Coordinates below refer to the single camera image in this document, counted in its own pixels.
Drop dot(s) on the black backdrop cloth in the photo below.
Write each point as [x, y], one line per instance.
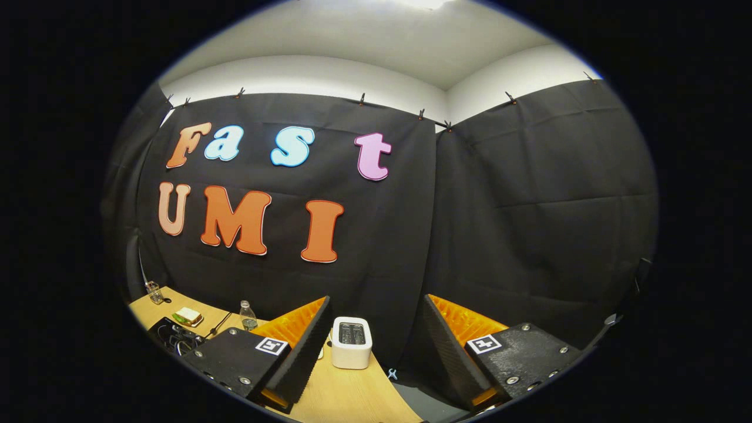
[529, 205]

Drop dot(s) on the clear plastic water bottle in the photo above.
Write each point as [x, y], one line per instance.
[248, 320]

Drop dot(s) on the clear glass cup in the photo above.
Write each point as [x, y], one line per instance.
[154, 294]

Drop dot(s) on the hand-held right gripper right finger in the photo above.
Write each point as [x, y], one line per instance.
[452, 352]

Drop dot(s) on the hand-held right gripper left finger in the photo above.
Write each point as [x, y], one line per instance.
[305, 355]

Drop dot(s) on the row of black cloth clips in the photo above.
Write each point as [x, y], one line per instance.
[362, 99]

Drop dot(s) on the white toaster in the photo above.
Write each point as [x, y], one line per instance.
[351, 355]

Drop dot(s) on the sandwich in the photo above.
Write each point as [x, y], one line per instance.
[188, 316]

